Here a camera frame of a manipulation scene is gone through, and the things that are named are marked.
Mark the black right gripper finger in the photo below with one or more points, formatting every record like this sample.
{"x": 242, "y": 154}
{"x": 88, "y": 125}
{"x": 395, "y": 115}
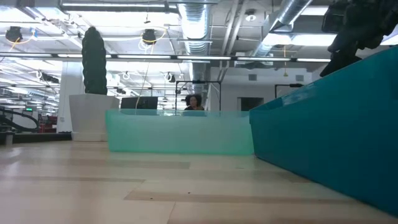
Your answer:
{"x": 339, "y": 63}

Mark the dark teal plastic bin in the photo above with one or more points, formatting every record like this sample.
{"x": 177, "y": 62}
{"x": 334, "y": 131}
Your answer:
{"x": 335, "y": 130}

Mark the translucent light green bin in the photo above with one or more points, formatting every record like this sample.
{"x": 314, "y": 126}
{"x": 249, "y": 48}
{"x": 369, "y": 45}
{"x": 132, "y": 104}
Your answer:
{"x": 180, "y": 133}

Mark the round ceiling smoke detector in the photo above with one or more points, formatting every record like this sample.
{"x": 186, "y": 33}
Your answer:
{"x": 250, "y": 17}

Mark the linear ceiling light strip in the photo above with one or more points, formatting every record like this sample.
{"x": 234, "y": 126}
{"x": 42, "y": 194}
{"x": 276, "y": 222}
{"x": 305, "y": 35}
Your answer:
{"x": 205, "y": 58}

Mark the person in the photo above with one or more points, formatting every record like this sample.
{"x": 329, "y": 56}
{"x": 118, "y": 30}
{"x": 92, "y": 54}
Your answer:
{"x": 193, "y": 102}

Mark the black computer monitor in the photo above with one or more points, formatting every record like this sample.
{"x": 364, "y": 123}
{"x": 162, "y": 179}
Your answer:
{"x": 140, "y": 102}

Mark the tall dark green cactus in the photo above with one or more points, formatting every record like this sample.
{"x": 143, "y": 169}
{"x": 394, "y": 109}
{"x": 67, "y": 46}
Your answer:
{"x": 94, "y": 62}

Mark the white square planter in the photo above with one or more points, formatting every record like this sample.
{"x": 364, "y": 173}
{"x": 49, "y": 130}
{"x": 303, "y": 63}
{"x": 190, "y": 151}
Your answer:
{"x": 90, "y": 118}

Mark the green exit sign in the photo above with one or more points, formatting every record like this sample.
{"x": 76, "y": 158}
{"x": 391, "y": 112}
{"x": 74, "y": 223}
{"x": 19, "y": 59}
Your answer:
{"x": 29, "y": 109}

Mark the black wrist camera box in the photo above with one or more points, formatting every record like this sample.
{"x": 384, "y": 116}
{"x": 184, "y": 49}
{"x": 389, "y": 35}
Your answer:
{"x": 333, "y": 18}

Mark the small black metal frame stand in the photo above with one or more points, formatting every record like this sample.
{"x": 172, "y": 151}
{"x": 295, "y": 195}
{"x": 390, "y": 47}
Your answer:
{"x": 289, "y": 85}

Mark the slanted silver ventilation duct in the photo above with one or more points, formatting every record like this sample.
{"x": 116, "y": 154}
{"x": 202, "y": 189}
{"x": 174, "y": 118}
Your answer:
{"x": 289, "y": 15}

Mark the vertical silver ventilation duct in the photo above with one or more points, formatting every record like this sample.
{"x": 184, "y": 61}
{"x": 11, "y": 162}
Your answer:
{"x": 196, "y": 31}

